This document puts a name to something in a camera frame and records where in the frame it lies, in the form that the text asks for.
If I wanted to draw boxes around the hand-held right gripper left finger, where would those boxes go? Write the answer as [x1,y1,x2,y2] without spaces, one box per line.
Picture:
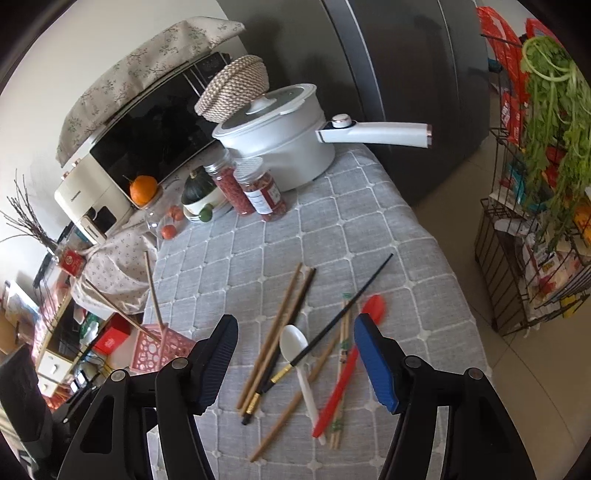
[58,314,239,480]

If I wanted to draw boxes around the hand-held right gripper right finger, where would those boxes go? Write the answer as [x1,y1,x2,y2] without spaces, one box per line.
[353,313,536,480]

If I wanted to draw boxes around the red plastic spoon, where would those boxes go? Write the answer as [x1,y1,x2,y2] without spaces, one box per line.
[312,294,386,438]

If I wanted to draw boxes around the paper-wrapped disposable chopsticks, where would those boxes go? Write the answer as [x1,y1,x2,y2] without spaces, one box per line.
[329,299,354,450]

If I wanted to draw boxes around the thin black chopstick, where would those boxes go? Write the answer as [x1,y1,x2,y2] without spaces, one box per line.
[254,253,394,398]

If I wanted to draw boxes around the pink plastic basket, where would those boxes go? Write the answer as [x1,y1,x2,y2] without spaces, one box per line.
[130,323,197,374]

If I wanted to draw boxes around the white plastic spoon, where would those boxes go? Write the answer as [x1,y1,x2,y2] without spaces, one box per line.
[279,324,328,446]

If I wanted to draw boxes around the dark brown chopstick gold band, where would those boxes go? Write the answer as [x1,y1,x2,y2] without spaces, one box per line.
[241,268,317,425]

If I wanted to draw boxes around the red cardboard box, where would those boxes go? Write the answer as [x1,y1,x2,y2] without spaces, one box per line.
[92,314,139,356]

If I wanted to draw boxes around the grey checked tablecloth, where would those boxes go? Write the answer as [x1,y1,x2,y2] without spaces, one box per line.
[141,145,476,480]

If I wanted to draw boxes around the white ceramic bowl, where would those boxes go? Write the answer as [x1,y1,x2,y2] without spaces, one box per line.
[182,189,232,223]

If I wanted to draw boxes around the clear jar of red berries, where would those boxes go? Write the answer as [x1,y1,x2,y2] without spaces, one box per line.
[203,148,257,216]

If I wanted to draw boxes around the red label plastic jar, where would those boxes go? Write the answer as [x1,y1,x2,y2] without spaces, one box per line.
[233,157,287,222]

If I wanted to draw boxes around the dark green squash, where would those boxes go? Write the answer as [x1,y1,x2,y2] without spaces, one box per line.
[181,170,218,206]

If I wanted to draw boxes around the orange fruit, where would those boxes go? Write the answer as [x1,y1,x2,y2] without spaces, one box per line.
[129,174,159,207]

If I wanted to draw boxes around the cream air fryer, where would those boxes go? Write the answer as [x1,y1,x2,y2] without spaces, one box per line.
[54,154,139,245]

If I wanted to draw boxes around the white electric pot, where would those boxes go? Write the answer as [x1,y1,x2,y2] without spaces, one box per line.
[211,83,434,192]

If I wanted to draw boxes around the dried twigs bunch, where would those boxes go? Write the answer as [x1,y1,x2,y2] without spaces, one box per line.
[0,168,61,254]

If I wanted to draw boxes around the black microwave oven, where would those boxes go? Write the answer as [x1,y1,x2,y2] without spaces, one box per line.
[88,51,232,204]

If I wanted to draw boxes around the white pot lid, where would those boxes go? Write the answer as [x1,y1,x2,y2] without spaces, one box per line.
[217,84,317,134]

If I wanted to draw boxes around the woven straw basket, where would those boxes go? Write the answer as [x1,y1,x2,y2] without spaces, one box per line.
[194,54,271,123]

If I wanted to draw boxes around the grey refrigerator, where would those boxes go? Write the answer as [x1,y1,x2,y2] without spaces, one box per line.
[217,0,492,208]

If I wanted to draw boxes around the green leafy vegetables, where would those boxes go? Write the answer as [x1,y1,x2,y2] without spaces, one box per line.
[521,37,591,259]

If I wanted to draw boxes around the floral cloth cover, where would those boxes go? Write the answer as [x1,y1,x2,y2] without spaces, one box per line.
[55,16,246,167]

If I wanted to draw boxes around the red plastic bag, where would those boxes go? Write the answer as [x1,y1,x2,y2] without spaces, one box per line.
[475,6,532,139]

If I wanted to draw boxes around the black wire rack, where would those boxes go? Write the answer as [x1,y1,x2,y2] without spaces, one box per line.
[473,18,591,337]

